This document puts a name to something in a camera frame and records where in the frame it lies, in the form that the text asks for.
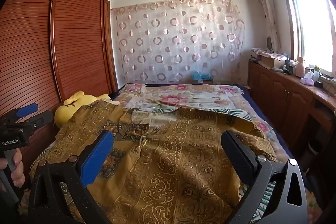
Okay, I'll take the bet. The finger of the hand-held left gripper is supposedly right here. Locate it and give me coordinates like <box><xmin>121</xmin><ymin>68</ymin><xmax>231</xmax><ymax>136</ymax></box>
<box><xmin>5</xmin><ymin>103</ymin><xmax>39</xmax><ymax>121</ymax></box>
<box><xmin>25</xmin><ymin>110</ymin><xmax>54</xmax><ymax>130</ymax></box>

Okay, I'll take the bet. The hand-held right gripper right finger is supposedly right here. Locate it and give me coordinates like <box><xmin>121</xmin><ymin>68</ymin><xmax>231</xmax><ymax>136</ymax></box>
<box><xmin>220</xmin><ymin>130</ymin><xmax>308</xmax><ymax>224</ymax></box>

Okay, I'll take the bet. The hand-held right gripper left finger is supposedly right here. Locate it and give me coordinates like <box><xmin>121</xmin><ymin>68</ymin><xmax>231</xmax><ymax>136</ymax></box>
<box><xmin>28</xmin><ymin>130</ymin><xmax>114</xmax><ymax>224</ymax></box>

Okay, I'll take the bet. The golden patterned garment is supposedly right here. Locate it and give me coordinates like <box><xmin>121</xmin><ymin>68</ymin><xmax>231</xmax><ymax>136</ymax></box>
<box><xmin>29</xmin><ymin>101</ymin><xmax>279</xmax><ymax>224</ymax></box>

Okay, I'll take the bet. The person's left hand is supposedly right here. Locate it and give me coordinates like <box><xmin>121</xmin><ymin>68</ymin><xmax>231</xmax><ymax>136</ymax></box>
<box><xmin>10</xmin><ymin>147</ymin><xmax>25</xmax><ymax>187</ymax></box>

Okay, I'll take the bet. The yellow plush toy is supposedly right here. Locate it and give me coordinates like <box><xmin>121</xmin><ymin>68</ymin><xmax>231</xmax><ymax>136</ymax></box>
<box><xmin>54</xmin><ymin>91</ymin><xmax>111</xmax><ymax>128</ymax></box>

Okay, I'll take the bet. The leaf print bed sheet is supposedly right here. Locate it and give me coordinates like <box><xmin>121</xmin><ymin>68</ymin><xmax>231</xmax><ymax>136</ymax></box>
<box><xmin>126</xmin><ymin>105</ymin><xmax>279</xmax><ymax>216</ymax></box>

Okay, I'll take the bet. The floral quilt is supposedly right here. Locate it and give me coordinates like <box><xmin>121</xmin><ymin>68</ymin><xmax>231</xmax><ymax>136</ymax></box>
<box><xmin>112</xmin><ymin>83</ymin><xmax>292</xmax><ymax>161</ymax></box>

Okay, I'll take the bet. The wooden low cabinet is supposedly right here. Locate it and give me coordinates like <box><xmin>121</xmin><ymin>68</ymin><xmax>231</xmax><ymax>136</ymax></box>
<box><xmin>247</xmin><ymin>60</ymin><xmax>336</xmax><ymax>159</ymax></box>

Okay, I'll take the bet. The wooden slatted wardrobe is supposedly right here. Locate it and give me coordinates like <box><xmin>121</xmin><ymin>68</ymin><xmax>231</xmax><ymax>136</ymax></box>
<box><xmin>0</xmin><ymin>0</ymin><xmax>118</xmax><ymax>188</ymax></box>

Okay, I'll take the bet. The blue plastic bag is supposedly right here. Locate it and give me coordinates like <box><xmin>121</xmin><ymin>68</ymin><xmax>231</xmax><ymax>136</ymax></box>
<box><xmin>191</xmin><ymin>70</ymin><xmax>212</xmax><ymax>80</ymax></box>

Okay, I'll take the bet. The open cardboard box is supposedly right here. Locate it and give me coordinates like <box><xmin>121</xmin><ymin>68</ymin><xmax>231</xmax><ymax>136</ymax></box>
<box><xmin>261</xmin><ymin>56</ymin><xmax>285</xmax><ymax>69</ymax></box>

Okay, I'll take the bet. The tissue pack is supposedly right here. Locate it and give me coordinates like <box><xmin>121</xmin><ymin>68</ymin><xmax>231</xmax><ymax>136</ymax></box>
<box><xmin>301</xmin><ymin>72</ymin><xmax>315</xmax><ymax>86</ymax></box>

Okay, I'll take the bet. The floral cloth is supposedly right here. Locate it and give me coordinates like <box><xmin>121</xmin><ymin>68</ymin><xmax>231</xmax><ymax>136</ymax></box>
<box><xmin>251</xmin><ymin>48</ymin><xmax>288</xmax><ymax>60</ymax></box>

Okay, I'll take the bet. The green capped bottle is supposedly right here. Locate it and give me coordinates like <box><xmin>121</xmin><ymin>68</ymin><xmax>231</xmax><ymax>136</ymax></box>
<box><xmin>312</xmin><ymin>64</ymin><xmax>321</xmax><ymax>81</ymax></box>

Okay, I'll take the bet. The circle patterned sheer curtain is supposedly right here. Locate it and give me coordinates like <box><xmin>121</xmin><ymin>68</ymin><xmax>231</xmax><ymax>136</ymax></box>
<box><xmin>110</xmin><ymin>0</ymin><xmax>245</xmax><ymax>85</ymax></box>

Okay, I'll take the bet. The white window curtain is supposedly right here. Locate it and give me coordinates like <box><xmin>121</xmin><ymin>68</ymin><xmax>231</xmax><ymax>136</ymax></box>
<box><xmin>253</xmin><ymin>0</ymin><xmax>280</xmax><ymax>51</ymax></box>

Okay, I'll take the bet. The wood framed window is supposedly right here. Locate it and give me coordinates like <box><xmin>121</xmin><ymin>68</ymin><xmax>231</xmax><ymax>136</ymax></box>
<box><xmin>276</xmin><ymin>0</ymin><xmax>336</xmax><ymax>75</ymax></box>

